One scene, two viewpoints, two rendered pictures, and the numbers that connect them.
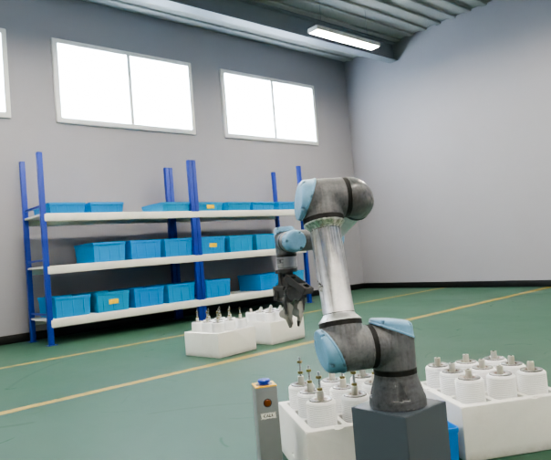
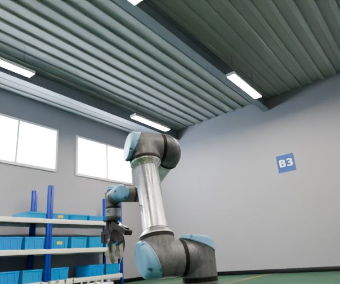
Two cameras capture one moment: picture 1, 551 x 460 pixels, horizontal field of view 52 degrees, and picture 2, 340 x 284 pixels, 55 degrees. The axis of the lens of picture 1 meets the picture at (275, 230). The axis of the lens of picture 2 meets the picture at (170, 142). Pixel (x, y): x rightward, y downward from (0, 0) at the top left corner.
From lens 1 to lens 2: 50 cm
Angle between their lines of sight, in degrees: 21
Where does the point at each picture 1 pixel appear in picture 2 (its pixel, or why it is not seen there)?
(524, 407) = not seen: outside the picture
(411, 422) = not seen: outside the picture
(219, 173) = (68, 197)
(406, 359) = (210, 266)
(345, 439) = not seen: outside the picture
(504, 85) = (236, 155)
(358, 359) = (172, 265)
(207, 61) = (68, 130)
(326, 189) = (148, 137)
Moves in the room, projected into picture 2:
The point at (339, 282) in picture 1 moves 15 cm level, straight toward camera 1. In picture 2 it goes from (157, 203) to (160, 195)
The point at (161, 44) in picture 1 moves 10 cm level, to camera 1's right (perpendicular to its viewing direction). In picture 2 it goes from (41, 117) to (45, 117)
